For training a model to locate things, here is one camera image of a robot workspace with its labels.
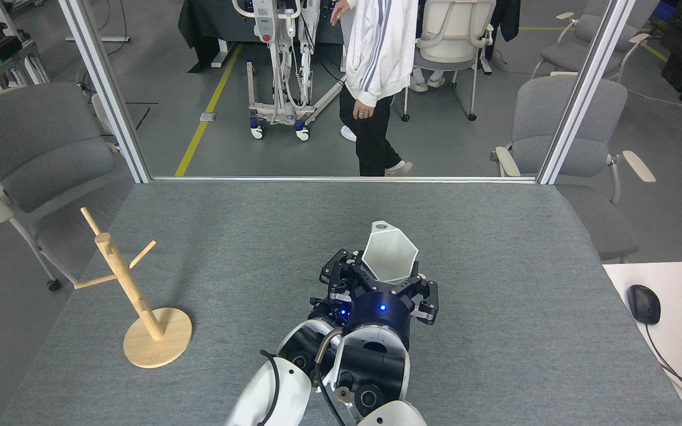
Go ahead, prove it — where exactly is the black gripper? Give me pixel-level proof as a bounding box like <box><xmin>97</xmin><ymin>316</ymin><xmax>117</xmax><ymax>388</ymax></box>
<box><xmin>308</xmin><ymin>249</ymin><xmax>377</xmax><ymax>323</ymax></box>
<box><xmin>346</xmin><ymin>273</ymin><xmax>439</xmax><ymax>350</ymax></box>

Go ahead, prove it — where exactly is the white faceted cup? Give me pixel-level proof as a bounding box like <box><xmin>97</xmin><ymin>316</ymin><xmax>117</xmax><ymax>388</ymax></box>
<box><xmin>362</xmin><ymin>221</ymin><xmax>419</xmax><ymax>283</ymax></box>

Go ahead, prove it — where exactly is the wooden cup rack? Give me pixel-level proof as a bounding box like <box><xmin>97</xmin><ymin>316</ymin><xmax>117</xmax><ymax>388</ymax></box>
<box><xmin>74</xmin><ymin>207</ymin><xmax>194</xmax><ymax>369</ymax></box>

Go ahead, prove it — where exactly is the grey chair with cream armrests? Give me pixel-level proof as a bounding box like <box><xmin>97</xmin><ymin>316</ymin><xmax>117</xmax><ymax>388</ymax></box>
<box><xmin>491</xmin><ymin>72</ymin><xmax>657</xmax><ymax>264</ymax></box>

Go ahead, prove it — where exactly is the black computer mouse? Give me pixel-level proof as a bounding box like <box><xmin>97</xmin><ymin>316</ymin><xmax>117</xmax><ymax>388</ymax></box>
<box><xmin>626</xmin><ymin>285</ymin><xmax>662</xmax><ymax>325</ymax></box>

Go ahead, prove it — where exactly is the seated person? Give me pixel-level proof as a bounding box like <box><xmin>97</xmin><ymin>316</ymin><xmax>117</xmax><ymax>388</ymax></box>
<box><xmin>407</xmin><ymin>66</ymin><xmax>447</xmax><ymax>93</ymax></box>

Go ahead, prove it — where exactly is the person in black trousers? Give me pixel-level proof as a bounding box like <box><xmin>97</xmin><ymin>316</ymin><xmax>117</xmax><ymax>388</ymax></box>
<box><xmin>329</xmin><ymin>0</ymin><xmax>420</xmax><ymax>177</ymax></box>

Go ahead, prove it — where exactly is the white stand on wheels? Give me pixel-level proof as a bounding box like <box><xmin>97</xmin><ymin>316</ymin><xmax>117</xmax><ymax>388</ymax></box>
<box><xmin>231</xmin><ymin>0</ymin><xmax>353</xmax><ymax>141</ymax></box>

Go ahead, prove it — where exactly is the small grey chair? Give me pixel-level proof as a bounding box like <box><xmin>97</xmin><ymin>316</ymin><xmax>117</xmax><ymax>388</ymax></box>
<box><xmin>532</xmin><ymin>0</ymin><xmax>652</xmax><ymax>83</ymax></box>

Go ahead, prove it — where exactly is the black jacket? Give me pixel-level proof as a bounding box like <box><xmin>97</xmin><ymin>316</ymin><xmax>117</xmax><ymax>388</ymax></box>
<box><xmin>495</xmin><ymin>0</ymin><xmax>521</xmax><ymax>42</ymax></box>

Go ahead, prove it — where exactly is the grey chair with wheels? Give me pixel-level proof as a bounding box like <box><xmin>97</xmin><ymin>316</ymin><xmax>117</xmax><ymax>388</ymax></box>
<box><xmin>0</xmin><ymin>82</ymin><xmax>134</xmax><ymax>292</ymax></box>

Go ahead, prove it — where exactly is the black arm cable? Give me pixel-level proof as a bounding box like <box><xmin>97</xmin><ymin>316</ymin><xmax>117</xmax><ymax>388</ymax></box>
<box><xmin>258</xmin><ymin>351</ymin><xmax>284</xmax><ymax>426</ymax></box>

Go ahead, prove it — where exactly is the black mouse cable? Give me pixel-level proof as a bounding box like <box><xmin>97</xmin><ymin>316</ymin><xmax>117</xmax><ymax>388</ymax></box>
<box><xmin>643</xmin><ymin>322</ymin><xmax>682</xmax><ymax>415</ymax></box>

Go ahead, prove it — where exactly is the silver post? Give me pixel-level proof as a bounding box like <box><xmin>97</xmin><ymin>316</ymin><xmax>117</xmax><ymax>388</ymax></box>
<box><xmin>538</xmin><ymin>0</ymin><xmax>638</xmax><ymax>185</ymax></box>
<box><xmin>59</xmin><ymin>0</ymin><xmax>152</xmax><ymax>184</ymax></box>

